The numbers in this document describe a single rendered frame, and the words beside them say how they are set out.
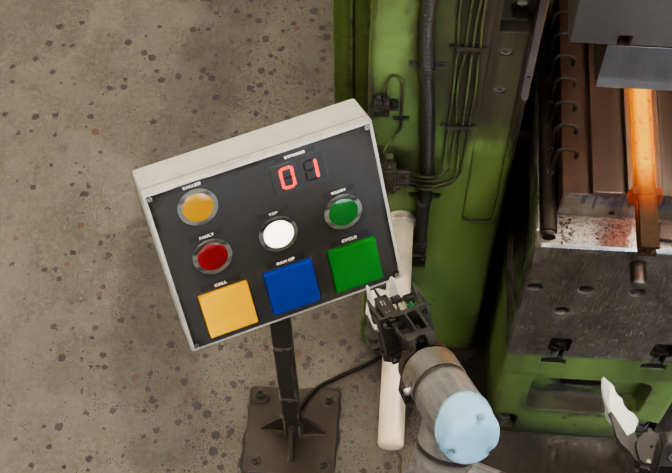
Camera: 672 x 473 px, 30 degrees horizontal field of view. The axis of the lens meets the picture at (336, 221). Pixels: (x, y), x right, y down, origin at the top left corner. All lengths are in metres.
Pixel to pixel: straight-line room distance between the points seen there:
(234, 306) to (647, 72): 0.67
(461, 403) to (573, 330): 0.83
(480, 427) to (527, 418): 1.26
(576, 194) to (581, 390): 0.82
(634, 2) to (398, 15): 0.39
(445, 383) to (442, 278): 1.05
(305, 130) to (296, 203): 0.11
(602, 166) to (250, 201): 0.58
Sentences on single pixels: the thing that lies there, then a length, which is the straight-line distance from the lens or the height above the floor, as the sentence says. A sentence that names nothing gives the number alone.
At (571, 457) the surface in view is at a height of 0.00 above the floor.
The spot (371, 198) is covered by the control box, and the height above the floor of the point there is 1.09.
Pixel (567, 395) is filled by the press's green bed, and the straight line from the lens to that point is 2.74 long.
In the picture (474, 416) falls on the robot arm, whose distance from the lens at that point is 1.50.
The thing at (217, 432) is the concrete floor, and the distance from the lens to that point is 2.85.
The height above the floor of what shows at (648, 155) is 1.01.
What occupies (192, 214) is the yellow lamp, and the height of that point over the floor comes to 1.16.
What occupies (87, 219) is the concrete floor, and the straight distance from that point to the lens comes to 3.12.
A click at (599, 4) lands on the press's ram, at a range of 1.61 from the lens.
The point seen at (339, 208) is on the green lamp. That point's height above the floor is 1.10.
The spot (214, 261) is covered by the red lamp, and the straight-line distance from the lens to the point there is 1.80.
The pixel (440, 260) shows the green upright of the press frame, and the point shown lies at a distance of 2.51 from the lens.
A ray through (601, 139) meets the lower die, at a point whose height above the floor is 0.99.
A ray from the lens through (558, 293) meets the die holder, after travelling 2.17.
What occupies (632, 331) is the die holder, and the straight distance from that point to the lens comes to 2.32.
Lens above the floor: 2.68
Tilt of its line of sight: 61 degrees down
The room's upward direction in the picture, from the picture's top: 1 degrees counter-clockwise
